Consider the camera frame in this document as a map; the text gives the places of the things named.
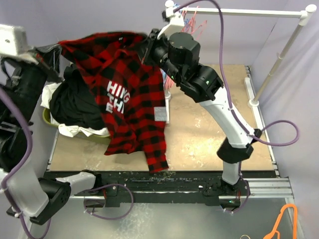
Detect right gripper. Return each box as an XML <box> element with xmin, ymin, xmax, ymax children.
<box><xmin>134</xmin><ymin>30</ymin><xmax>181</xmax><ymax>85</ymax></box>

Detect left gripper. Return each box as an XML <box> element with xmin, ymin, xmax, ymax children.
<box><xmin>11</xmin><ymin>42</ymin><xmax>65</xmax><ymax>121</ymax></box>

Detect red black plaid shirt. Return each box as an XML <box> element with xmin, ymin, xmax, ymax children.
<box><xmin>59</xmin><ymin>31</ymin><xmax>168</xmax><ymax>173</ymax></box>

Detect single pink hanger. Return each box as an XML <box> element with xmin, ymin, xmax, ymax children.
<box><xmin>191</xmin><ymin>11</ymin><xmax>207</xmax><ymax>39</ymax></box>

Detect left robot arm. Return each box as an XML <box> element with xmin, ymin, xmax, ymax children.
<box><xmin>0</xmin><ymin>44</ymin><xmax>103</xmax><ymax>225</ymax></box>

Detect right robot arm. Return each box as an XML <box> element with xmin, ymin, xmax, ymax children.
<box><xmin>144</xmin><ymin>28</ymin><xmax>262</xmax><ymax>195</ymax></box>

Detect orange hanger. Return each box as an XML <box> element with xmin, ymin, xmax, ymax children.
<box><xmin>261</xmin><ymin>203</ymin><xmax>299</xmax><ymax>239</ymax></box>

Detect pink hangers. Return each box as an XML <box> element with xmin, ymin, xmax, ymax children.
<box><xmin>180</xmin><ymin>7</ymin><xmax>196</xmax><ymax>34</ymax></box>

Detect blue hangers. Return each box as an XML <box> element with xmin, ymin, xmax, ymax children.
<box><xmin>161</xmin><ymin>0</ymin><xmax>175</xmax><ymax>91</ymax></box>

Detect black garment pile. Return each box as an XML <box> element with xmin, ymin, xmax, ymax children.
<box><xmin>49</xmin><ymin>64</ymin><xmax>105</xmax><ymax>130</ymax></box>

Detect green laundry basket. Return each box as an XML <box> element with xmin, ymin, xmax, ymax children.
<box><xmin>42</xmin><ymin>108</ymin><xmax>110</xmax><ymax>144</ymax></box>

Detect white clothes rack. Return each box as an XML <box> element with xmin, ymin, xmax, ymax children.
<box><xmin>161</xmin><ymin>0</ymin><xmax>318</xmax><ymax>133</ymax></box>

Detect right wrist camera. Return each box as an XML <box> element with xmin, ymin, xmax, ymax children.
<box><xmin>157</xmin><ymin>5</ymin><xmax>184</xmax><ymax>40</ymax></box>

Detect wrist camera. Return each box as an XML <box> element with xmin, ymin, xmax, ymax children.
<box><xmin>157</xmin><ymin>5</ymin><xmax>184</xmax><ymax>40</ymax></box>
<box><xmin>0</xmin><ymin>24</ymin><xmax>32</xmax><ymax>62</ymax></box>

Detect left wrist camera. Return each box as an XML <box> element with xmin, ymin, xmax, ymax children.
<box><xmin>0</xmin><ymin>24</ymin><xmax>32</xmax><ymax>62</ymax></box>

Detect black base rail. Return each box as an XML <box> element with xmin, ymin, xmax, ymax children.
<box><xmin>76</xmin><ymin>171</ymin><xmax>276</xmax><ymax>208</ymax></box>

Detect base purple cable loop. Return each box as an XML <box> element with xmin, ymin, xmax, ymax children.
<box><xmin>83</xmin><ymin>184</ymin><xmax>135</xmax><ymax>220</ymax></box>

